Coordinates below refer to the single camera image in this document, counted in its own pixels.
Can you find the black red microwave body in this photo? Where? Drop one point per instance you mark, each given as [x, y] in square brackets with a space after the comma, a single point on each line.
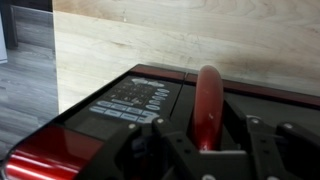
[110, 110]

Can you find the white-sided wooden table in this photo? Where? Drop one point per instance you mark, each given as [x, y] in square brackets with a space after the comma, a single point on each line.
[2, 40]

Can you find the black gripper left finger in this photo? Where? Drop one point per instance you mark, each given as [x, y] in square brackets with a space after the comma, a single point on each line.
[166, 156]

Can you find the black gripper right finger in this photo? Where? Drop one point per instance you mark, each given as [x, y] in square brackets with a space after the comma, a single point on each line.
[283, 153]

